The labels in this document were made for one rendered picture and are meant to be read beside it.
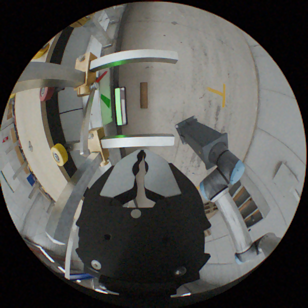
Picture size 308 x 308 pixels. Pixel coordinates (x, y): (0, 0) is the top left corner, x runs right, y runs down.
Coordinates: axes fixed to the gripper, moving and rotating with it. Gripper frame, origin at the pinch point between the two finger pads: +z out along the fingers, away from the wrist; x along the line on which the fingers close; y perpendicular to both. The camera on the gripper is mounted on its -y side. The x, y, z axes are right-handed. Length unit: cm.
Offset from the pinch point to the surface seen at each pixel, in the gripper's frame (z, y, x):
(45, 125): 7.8, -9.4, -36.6
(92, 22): 6.8, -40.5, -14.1
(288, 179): -41, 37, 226
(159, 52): 10.7, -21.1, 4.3
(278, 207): -72, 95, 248
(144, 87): 89, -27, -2
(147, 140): 13.3, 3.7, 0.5
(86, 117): 2.6, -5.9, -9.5
